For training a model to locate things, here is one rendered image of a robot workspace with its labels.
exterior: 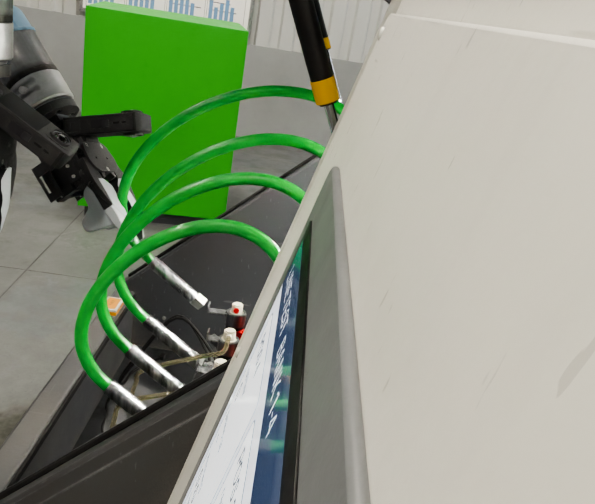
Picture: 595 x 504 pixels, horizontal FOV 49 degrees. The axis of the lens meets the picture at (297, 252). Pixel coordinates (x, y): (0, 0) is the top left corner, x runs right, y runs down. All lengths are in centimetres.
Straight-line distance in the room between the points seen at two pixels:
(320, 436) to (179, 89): 406
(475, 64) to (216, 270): 111
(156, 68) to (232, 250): 301
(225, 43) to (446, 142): 400
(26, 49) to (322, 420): 86
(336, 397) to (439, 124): 8
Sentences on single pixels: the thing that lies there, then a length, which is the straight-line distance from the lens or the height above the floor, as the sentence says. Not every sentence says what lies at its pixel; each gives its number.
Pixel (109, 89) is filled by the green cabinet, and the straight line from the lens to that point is 422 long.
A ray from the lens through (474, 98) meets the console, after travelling 16.
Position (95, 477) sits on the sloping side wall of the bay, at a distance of 68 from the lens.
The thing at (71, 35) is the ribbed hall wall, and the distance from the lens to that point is 768.
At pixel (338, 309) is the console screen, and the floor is 144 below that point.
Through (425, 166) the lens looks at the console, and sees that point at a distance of 18.
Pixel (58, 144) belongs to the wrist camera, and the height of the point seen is 133.
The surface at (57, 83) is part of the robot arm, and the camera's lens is 96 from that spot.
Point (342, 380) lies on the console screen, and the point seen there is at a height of 144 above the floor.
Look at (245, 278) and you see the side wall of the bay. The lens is 126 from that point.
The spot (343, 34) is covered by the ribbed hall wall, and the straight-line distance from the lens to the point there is 740.
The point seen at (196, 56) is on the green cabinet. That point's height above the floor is 111.
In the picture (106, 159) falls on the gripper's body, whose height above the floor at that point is 128.
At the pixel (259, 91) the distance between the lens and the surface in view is 84.
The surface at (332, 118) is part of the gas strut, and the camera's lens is 53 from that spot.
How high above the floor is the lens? 152
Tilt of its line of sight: 21 degrees down
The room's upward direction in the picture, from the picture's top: 10 degrees clockwise
